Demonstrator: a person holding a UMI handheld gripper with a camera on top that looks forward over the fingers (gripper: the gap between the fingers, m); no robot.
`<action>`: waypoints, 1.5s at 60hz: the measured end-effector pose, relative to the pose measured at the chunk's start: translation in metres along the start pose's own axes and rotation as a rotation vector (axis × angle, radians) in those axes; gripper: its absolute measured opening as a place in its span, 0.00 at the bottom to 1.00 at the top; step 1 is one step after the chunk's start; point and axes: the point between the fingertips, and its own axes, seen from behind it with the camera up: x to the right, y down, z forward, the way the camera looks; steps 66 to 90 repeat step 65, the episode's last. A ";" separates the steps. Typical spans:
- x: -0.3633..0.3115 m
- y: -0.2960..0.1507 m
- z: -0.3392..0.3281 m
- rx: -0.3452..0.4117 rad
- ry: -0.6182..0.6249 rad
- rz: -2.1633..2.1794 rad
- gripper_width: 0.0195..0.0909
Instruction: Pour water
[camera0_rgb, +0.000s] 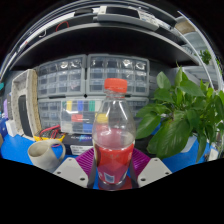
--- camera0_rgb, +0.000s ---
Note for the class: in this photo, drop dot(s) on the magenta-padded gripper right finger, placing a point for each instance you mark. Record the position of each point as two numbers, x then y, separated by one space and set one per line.
153 170

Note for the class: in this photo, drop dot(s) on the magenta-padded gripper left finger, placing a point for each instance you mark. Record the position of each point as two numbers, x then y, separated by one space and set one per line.
70 170

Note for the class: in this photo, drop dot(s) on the clear bottle red label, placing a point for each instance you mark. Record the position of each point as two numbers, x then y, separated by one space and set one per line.
113 156

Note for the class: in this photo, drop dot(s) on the small dark box white label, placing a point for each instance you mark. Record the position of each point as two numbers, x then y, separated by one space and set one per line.
78 143

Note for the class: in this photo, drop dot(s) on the black box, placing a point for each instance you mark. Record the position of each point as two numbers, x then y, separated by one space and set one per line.
142 144

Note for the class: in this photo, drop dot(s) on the grey ceramic cup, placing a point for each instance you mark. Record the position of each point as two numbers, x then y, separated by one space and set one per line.
43 156

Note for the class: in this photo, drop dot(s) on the yellow multimeter with leads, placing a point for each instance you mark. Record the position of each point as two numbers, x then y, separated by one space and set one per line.
50 133

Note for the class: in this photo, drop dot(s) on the clear organizer with coloured parts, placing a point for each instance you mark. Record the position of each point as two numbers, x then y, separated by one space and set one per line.
80 116

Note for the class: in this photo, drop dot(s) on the green potted plant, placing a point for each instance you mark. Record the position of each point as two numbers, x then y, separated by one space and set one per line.
180 116

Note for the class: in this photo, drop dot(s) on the black rectangular device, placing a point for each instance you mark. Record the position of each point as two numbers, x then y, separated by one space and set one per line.
25 115

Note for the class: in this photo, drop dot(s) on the white perforated tray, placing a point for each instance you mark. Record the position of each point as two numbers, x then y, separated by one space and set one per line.
30 83

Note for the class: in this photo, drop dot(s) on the dark grey shelf unit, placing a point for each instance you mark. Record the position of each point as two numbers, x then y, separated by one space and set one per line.
100 41

